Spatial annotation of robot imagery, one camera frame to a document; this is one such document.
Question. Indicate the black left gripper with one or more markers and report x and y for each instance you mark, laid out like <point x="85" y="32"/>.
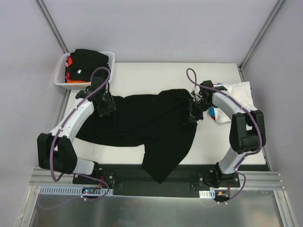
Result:
<point x="108" y="107"/>

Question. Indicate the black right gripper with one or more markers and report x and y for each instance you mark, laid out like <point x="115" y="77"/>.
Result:
<point x="194" y="113"/>

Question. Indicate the black t shirt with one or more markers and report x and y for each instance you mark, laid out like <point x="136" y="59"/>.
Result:
<point x="91" y="59"/>
<point x="155" y="121"/>

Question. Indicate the white plastic laundry basket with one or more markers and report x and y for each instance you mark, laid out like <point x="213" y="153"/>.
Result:
<point x="60" y="75"/>

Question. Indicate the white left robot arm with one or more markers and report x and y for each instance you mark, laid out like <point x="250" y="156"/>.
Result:
<point x="55" y="149"/>

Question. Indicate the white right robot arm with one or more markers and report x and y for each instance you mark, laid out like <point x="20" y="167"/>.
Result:
<point x="247" y="132"/>

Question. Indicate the orange t shirt in basket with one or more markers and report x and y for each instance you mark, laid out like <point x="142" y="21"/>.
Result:
<point x="75" y="72"/>

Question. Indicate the black t shirt in basket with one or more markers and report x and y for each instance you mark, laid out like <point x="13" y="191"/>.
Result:
<point x="91" y="59"/>

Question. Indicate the pink t shirt in basket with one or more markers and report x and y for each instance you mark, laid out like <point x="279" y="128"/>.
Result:
<point x="67" y="63"/>

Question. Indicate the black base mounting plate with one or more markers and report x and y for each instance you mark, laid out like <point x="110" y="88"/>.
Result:
<point x="184" y="182"/>

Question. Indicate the right white cable duct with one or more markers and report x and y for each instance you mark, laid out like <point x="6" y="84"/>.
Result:
<point x="207" y="194"/>

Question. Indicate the white cable duct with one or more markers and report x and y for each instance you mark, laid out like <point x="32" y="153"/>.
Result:
<point x="75" y="190"/>
<point x="207" y="194"/>

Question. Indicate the aluminium front rail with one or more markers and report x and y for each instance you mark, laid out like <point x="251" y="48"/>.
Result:
<point x="249" y="180"/>

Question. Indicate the left white cable duct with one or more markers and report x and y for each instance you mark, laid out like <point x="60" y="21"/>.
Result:
<point x="75" y="190"/>

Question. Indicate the left aluminium frame post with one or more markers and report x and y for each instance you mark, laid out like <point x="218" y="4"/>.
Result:
<point x="53" y="27"/>

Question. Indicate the aluminium frame post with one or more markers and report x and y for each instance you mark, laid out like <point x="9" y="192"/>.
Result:
<point x="53" y="27"/>
<point x="266" y="25"/>

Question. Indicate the right aluminium frame post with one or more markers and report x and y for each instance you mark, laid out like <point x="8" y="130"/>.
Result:
<point x="266" y="25"/>

